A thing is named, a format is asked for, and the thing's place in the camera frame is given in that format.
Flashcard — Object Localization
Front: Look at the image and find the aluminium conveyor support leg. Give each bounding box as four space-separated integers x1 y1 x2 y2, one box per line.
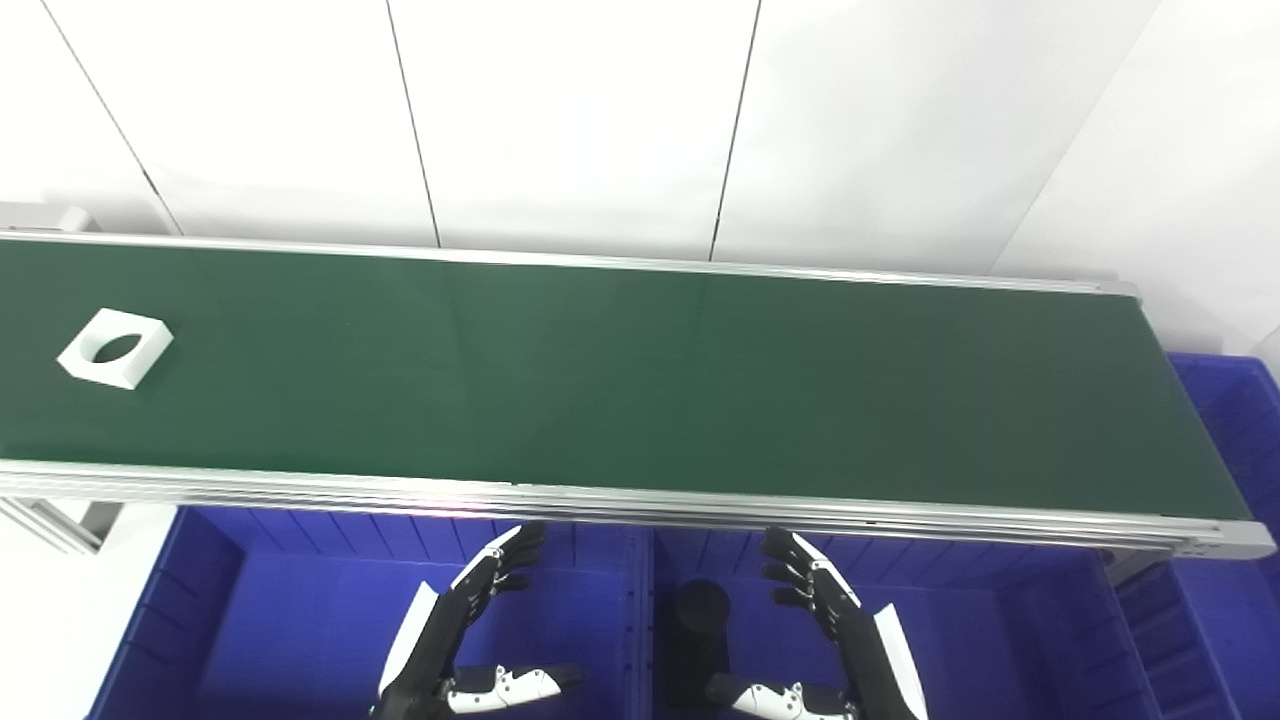
0 497 123 555
1100 548 1173 587

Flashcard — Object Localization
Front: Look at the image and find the blue plastic bin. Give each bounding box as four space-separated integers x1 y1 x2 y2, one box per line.
640 525 1181 720
85 505 653 720
1115 352 1280 720

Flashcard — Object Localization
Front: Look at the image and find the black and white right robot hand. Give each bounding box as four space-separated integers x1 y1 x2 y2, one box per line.
705 528 927 720

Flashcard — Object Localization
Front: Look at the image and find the white square part with round hole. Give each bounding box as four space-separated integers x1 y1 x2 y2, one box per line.
57 308 175 391

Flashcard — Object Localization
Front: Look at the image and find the green conveyor belt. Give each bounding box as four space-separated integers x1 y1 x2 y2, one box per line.
0 203 1277 562
0 240 1253 522

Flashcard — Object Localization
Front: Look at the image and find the black cylindrical part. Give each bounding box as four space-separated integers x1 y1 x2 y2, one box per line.
664 579 733 713

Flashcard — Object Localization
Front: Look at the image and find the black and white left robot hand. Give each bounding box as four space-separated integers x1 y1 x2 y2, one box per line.
372 520 584 720

